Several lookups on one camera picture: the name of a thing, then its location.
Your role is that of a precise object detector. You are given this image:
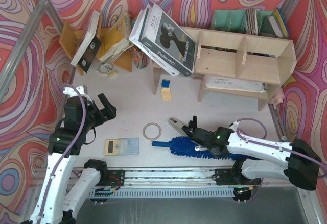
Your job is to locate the blue eraser block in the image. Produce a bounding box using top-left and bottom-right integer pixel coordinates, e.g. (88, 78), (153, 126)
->
(161, 79), (170, 88)

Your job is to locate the Twins story book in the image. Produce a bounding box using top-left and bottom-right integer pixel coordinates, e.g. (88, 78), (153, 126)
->
(139, 4), (197, 76)

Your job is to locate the blue covered notebook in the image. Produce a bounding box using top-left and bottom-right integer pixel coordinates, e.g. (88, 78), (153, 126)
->
(267, 8), (289, 39)

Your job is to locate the pencil cup with pencils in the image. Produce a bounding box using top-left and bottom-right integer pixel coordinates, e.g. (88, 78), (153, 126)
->
(132, 46), (148, 69)

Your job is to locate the black white paperback book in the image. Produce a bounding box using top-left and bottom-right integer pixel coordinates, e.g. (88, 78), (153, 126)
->
(71, 10), (101, 73)

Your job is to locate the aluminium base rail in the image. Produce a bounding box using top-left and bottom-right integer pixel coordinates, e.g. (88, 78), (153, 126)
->
(32, 167), (307, 188)

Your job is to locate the beige masking tape roll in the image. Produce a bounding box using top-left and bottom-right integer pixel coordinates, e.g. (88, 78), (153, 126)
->
(143, 122), (162, 141)

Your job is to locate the blue fluffy duster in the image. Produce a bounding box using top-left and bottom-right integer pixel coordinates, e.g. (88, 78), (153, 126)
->
(152, 136), (259, 160)

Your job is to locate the black clip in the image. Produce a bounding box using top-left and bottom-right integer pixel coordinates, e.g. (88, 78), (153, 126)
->
(188, 115), (198, 132)

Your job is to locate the light wooden bookshelf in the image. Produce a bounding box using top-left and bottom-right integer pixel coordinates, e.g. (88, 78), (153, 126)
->
(150, 26), (297, 111)

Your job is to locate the beige black stapler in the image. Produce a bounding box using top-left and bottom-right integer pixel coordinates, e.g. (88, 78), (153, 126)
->
(168, 117), (193, 137)

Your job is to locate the orange wooden book stand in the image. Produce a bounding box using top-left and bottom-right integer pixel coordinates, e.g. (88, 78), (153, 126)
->
(59, 15), (133, 74)

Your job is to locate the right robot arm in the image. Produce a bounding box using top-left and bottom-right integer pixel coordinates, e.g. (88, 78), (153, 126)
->
(191, 120), (324, 191)

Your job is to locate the yellow worn book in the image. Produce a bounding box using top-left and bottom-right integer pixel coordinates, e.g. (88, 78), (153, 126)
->
(98, 12), (131, 64)

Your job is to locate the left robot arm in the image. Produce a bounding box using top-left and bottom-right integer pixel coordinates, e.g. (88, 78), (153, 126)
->
(26, 93), (116, 223)

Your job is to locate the beige calculator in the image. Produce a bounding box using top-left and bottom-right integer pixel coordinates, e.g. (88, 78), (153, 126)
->
(104, 138), (139, 156)

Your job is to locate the spiral notebook white cover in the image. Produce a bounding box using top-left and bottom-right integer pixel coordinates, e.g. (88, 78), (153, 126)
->
(205, 76), (266, 93)

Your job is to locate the pink pig figure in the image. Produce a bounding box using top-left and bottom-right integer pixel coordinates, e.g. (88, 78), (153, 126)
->
(268, 87), (285, 109)

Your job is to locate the green desk organizer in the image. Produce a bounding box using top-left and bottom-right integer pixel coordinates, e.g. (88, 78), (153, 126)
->
(210, 10), (278, 38)

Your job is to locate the white Chokladfabriken book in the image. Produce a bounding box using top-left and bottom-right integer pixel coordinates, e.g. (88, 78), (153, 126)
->
(129, 4), (180, 76)

